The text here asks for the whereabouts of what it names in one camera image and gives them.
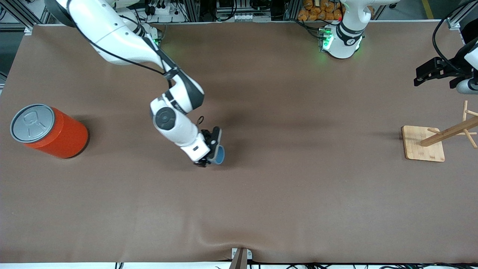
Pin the light blue cup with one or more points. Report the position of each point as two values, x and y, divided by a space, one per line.
220 156

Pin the brown table cover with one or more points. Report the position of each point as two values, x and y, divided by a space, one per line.
261 205

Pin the orange can-shaped container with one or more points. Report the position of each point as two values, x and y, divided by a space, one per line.
63 138

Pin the brown post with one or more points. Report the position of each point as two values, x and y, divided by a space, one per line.
240 261

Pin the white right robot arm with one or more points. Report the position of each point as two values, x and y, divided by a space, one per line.
112 33

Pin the bag of orange snacks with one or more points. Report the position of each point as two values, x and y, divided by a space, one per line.
317 13

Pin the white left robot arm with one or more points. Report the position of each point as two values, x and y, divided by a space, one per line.
341 41

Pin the white power strip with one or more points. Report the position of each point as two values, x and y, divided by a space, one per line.
160 9

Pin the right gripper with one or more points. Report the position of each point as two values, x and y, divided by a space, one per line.
206 135

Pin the wooden mug tree stand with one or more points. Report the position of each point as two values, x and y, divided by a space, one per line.
422 147

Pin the metal table edge bracket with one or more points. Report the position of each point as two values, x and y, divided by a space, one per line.
249 254

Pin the aluminium profile beam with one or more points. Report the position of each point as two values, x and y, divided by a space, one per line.
28 16
457 20

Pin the white terminal block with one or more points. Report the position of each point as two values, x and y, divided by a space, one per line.
246 16

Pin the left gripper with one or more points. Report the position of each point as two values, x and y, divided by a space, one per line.
449 69

